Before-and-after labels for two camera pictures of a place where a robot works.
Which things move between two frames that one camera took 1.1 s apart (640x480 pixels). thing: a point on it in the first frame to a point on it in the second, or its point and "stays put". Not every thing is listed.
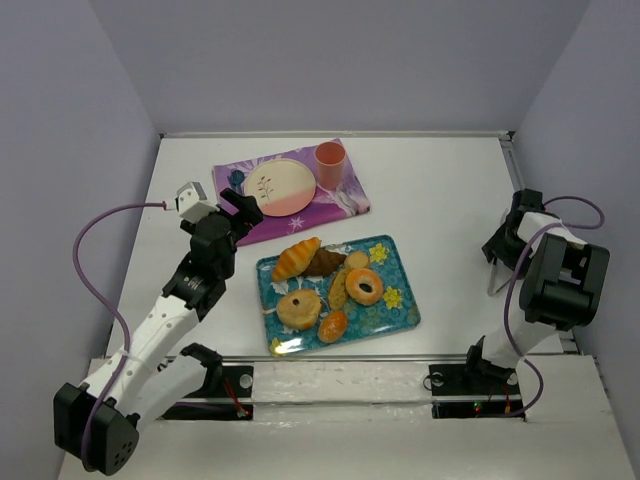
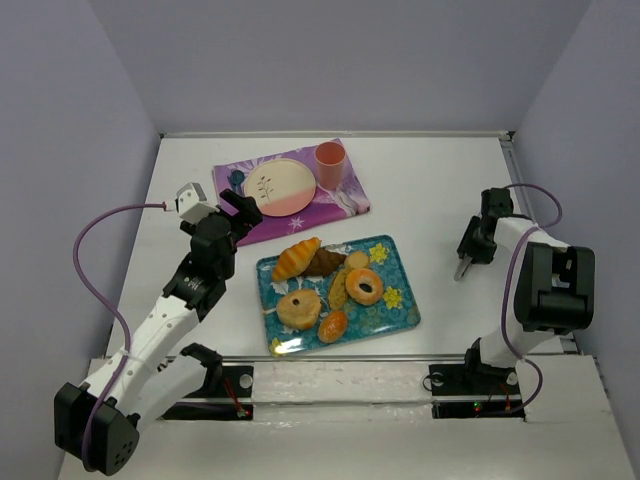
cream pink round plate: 282,187 stays put
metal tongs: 500,276 to 462,266
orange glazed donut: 364,276 stays put
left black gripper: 241,211 stays put
